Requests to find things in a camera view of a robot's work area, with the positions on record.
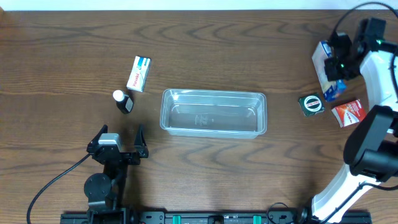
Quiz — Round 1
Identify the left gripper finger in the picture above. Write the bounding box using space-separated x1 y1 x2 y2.
90 124 108 145
134 124 147 152

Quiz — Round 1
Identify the blue Kool Fever box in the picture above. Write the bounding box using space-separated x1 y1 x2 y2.
312 40 346 102

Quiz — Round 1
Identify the dark bottle white cap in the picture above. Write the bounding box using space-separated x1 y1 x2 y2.
113 90 134 114

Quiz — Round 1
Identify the red white packet box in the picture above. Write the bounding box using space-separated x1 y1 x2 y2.
331 100 366 128

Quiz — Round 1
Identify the green round-logo small box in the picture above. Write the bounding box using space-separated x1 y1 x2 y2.
298 93 325 117

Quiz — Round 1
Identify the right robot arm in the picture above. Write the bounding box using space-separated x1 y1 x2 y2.
297 18 397 223

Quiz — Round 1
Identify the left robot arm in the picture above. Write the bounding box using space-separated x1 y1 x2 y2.
84 125 149 223

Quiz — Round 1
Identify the clear plastic container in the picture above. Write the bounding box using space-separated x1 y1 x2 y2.
160 89 267 139

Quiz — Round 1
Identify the white Panadol box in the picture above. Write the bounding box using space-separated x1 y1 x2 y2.
126 56 152 92

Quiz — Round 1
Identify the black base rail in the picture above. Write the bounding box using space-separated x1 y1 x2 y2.
60 210 373 224

